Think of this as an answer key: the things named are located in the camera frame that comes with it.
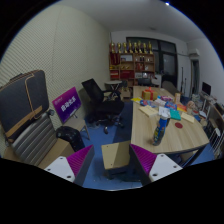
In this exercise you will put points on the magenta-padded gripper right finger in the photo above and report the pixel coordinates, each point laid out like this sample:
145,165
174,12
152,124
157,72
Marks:
161,166

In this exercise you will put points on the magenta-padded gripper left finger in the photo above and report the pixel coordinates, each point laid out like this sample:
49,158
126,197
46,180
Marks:
63,168

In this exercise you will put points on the blue drink bottle white cap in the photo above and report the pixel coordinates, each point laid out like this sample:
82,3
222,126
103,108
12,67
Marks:
160,130

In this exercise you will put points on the black bag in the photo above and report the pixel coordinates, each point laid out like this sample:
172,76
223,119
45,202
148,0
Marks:
70,136

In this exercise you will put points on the silver ribbed suitcase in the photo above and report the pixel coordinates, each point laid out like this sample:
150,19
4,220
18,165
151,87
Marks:
35,140

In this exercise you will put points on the wooden stool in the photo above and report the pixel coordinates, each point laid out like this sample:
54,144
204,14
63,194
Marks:
115,155

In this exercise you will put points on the teal book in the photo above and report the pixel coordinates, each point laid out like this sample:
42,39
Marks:
175,115

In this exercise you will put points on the tan envelope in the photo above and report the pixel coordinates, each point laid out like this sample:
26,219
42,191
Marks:
187,117
148,111

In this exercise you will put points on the white booklet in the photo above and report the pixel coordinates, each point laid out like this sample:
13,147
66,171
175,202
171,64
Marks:
163,110

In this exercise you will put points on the orange book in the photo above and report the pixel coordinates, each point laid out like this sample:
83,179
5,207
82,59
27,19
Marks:
181,108

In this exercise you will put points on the purple sign board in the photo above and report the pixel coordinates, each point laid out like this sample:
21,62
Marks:
66,105

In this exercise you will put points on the small tan carton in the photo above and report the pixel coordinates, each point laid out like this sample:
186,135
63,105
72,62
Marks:
177,98

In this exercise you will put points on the yellow gift box red ribbon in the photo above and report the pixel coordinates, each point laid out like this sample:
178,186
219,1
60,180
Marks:
149,94

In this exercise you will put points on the black office chair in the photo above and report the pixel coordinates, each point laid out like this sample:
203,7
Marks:
100,103

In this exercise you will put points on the wooden side desk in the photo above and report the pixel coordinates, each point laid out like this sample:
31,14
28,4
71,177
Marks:
213,110

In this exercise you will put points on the grey office chair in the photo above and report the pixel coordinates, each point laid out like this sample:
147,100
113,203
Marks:
170,87

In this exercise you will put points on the dark grey bag tan trim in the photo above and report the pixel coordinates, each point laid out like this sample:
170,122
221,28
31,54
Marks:
21,100

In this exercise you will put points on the computer monitor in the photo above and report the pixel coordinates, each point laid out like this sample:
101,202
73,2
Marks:
206,88

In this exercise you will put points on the small round table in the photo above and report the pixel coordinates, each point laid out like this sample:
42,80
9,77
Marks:
113,83

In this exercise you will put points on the black framed glass door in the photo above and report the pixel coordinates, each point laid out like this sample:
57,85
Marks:
166,63

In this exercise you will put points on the wooden shelf unit with trophies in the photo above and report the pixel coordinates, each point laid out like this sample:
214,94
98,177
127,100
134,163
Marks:
133,65

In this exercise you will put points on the white air conditioner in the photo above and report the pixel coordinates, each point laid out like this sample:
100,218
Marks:
194,52

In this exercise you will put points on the ceiling light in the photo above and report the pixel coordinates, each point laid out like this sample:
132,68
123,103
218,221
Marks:
167,3

